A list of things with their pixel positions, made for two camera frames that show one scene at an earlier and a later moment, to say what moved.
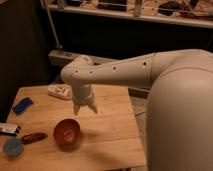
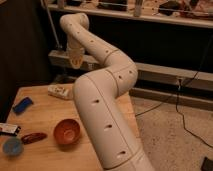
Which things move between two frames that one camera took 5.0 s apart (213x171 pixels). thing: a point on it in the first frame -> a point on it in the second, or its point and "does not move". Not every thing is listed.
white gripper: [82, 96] -> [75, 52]
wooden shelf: [197, 13] does not move
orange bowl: [67, 131] does not move
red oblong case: [33, 137] does not move
